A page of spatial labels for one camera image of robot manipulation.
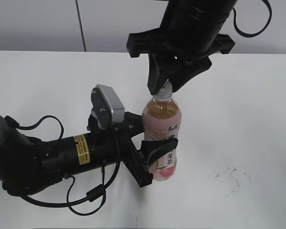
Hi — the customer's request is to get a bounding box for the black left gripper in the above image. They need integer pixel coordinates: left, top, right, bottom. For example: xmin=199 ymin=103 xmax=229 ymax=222
xmin=87 ymin=112 xmax=178 ymax=187

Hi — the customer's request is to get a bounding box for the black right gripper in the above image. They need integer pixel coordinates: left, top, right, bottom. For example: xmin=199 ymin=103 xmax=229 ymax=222
xmin=126 ymin=28 xmax=235 ymax=95

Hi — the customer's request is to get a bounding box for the white bottle cap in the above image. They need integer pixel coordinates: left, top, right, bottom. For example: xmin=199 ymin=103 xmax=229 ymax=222
xmin=153 ymin=81 xmax=173 ymax=102

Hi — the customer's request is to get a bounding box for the pink peach oolong tea bottle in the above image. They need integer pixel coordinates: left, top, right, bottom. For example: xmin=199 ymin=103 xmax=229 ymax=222
xmin=142 ymin=96 xmax=182 ymax=181

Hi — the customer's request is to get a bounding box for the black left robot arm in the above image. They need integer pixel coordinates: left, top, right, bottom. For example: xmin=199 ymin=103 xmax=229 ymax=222
xmin=0 ymin=112 xmax=178 ymax=197

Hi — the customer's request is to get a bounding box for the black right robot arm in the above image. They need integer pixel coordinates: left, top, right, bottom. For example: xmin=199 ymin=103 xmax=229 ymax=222
xmin=126 ymin=0 xmax=236 ymax=95

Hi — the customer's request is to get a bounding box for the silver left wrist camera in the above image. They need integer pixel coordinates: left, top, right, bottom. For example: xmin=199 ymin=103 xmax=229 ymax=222
xmin=91 ymin=84 xmax=125 ymax=130

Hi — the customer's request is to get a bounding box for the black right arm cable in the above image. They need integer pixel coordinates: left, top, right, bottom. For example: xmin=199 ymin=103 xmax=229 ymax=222
xmin=232 ymin=0 xmax=273 ymax=38

